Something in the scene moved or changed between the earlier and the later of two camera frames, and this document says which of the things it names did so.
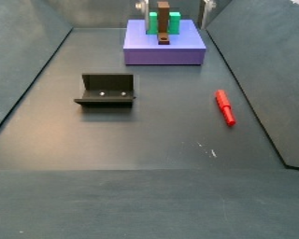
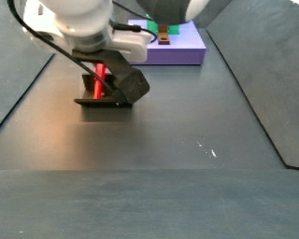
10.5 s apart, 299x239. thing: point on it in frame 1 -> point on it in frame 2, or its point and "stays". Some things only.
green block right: x=175 y=22 stays
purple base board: x=143 y=50 stays
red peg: x=222 y=99 -> x=100 y=69
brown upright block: x=163 y=22 stays
